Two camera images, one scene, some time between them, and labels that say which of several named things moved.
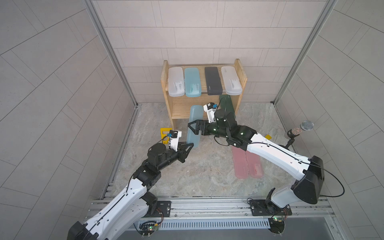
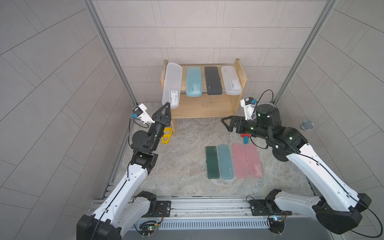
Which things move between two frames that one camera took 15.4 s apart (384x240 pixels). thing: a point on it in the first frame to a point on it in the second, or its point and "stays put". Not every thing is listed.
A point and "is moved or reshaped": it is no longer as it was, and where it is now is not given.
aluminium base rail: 229,210 stays put
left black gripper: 180,154 to 160,122
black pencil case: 214,85 stays put
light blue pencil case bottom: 196,113 to 226,167
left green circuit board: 148,228 stays put
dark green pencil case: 225,104 to 213,171
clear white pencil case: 176,81 is moved or reshaped
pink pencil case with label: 254,165 stays put
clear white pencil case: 232,83 stays put
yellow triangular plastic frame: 164,137 stays put
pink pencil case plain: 240,162 stays put
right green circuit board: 277,225 stays put
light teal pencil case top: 192,82 stays put
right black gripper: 205,129 to 240,119
